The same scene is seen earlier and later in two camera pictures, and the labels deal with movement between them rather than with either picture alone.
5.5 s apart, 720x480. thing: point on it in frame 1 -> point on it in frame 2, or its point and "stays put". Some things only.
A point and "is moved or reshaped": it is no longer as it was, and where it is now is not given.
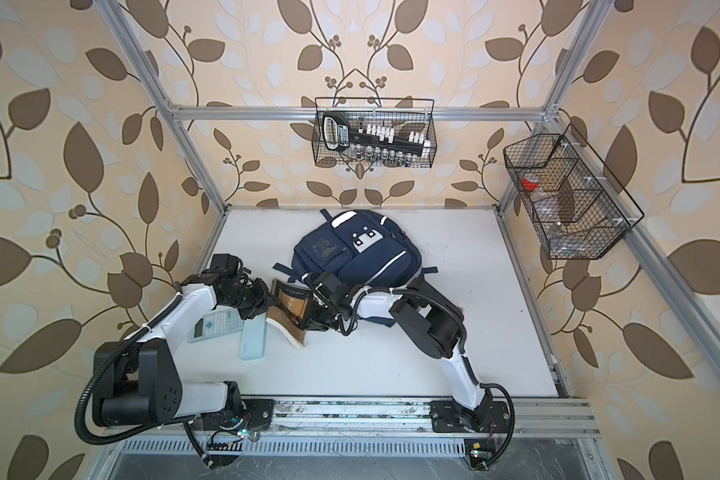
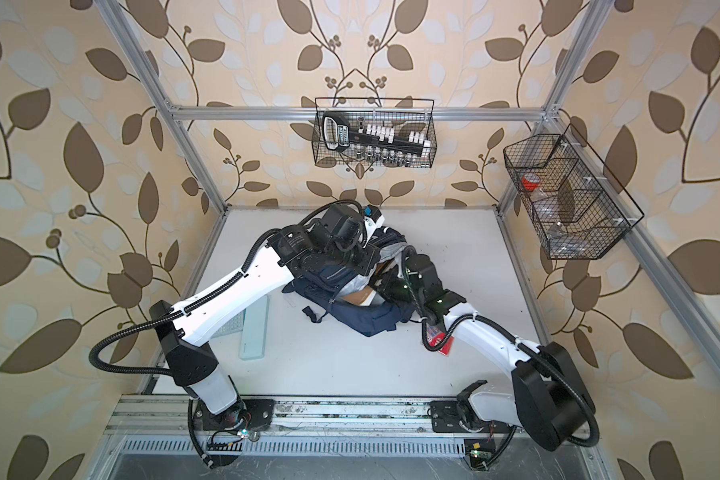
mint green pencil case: (253, 338) stays put
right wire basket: (575, 204) stays put
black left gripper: (264, 299) -> (371, 254)
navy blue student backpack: (363, 248) is moved or reshaped
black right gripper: (314, 320) -> (388, 278)
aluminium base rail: (307, 416) stays put
